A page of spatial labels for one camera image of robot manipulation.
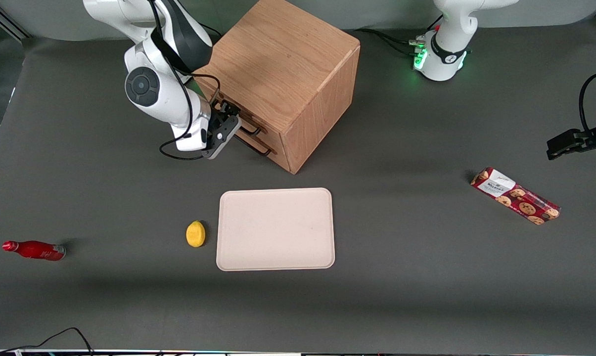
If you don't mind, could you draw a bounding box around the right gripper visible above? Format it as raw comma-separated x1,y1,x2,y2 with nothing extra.
171,94,242,152

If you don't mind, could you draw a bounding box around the wooden drawer with black handle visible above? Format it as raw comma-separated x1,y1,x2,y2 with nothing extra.
199,79,284,145
231,121,292,170

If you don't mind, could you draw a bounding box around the wooden drawer cabinet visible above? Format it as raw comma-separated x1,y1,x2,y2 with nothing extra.
194,0,362,175

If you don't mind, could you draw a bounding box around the red cookie box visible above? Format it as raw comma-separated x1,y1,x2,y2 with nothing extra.
470,167,561,226

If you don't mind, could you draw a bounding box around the yellow lemon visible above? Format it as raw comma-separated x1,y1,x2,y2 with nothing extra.
186,221,206,248

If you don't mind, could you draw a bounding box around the beige rectangular tray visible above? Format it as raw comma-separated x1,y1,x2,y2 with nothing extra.
216,187,336,272

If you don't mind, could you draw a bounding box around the red soda bottle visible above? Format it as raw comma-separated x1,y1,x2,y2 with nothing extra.
2,240,67,262

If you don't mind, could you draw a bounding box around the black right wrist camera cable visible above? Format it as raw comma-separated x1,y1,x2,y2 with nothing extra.
147,0,222,161

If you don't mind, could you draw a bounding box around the black left arm base cable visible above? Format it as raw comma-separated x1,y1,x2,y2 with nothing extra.
358,27,427,56

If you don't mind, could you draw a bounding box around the aluminium frame rail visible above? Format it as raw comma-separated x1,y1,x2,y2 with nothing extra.
0,9,32,41

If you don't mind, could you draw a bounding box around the thin black table edge cable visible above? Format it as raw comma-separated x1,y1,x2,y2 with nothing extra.
0,327,94,356

